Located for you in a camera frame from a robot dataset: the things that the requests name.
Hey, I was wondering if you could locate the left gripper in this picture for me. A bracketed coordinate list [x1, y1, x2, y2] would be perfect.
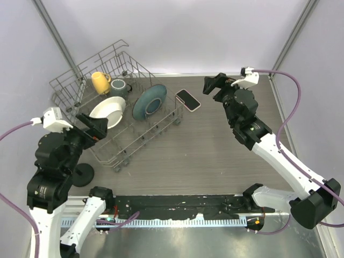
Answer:
[59, 111, 108, 173]

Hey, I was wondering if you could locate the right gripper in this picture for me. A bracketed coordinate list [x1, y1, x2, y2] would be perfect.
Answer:
[203, 73, 250, 126]

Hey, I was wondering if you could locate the black phone with pink case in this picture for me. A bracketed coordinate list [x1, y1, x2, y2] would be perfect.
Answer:
[175, 89, 201, 112]

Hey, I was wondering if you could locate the black phone stand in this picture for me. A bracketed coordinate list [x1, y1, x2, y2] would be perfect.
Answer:
[73, 163, 95, 187]

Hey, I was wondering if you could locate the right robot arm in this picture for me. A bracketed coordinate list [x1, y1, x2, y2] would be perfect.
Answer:
[203, 68, 341, 229]

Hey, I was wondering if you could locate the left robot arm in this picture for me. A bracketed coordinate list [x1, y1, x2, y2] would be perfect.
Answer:
[27, 110, 114, 257]

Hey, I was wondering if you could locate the white plate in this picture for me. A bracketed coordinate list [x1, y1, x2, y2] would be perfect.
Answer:
[89, 97, 126, 129]

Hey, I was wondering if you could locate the dark grey mug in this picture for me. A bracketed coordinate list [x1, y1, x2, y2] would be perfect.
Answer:
[110, 79, 132, 99]

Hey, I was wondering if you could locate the yellow mug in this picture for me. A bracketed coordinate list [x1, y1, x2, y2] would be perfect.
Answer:
[91, 71, 111, 95]

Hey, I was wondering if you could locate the blue ceramic plate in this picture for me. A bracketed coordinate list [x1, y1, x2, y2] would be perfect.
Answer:
[132, 84, 167, 121]

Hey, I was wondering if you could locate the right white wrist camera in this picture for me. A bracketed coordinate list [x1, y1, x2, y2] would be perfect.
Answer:
[231, 67, 260, 89]

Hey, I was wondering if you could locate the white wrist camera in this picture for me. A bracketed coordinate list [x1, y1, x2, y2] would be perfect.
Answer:
[231, 67, 260, 89]
[31, 107, 73, 133]

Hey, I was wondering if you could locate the grey wire dish rack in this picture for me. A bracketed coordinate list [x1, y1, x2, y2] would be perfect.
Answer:
[50, 40, 183, 171]

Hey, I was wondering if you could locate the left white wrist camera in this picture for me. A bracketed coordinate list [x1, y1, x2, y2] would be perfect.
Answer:
[31, 107, 73, 133]

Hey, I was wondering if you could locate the white slotted cable duct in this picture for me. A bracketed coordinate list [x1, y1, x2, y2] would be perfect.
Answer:
[60, 217, 247, 228]

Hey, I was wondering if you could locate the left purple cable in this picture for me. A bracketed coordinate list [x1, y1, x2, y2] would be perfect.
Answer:
[0, 120, 41, 258]

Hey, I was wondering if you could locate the purple cable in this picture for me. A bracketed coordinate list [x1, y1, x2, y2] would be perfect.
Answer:
[0, 120, 41, 258]
[253, 68, 344, 235]

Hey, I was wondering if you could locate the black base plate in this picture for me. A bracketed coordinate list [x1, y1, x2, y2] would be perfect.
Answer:
[104, 195, 275, 220]

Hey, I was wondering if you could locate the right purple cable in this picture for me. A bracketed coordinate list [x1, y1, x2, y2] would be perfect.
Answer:
[253, 68, 344, 235]

